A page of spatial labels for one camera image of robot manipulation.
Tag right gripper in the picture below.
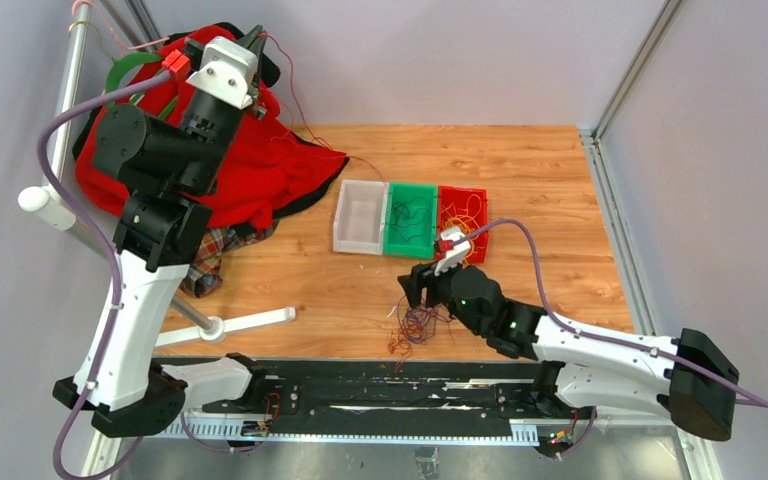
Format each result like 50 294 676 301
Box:
398 252 484 336

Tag red cable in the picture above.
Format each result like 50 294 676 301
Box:
258 31 389 183
387 311 438 374

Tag yellow cable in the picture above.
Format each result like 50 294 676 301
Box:
440 193 486 260

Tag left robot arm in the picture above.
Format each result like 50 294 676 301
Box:
53 26 267 438

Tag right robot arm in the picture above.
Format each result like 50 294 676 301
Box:
398 264 739 442

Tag green plastic bin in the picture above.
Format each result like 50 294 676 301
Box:
383 182 438 260

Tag red plastic bin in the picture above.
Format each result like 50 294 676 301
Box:
437 185 489 264

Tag white plastic bin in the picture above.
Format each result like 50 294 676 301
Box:
332 179 390 256

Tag red t-shirt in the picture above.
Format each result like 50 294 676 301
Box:
73 25 351 233

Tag green clothes hanger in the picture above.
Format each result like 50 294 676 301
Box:
103 52 178 120

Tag pink clothes hanger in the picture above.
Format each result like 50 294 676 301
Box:
69 0 173 107

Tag plaid shirt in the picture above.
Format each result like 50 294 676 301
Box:
179 220 279 298

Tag white clothes rack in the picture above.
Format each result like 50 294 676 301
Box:
18 1 296 348

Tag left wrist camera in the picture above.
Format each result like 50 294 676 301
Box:
186 37 251 110

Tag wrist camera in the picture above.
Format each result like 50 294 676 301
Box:
186 37 251 110
433 226 471 276

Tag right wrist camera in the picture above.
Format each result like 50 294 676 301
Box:
433 226 471 276

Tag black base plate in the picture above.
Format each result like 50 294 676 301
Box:
152 356 597 440

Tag aluminium frame rail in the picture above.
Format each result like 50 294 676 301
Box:
578 0 685 334

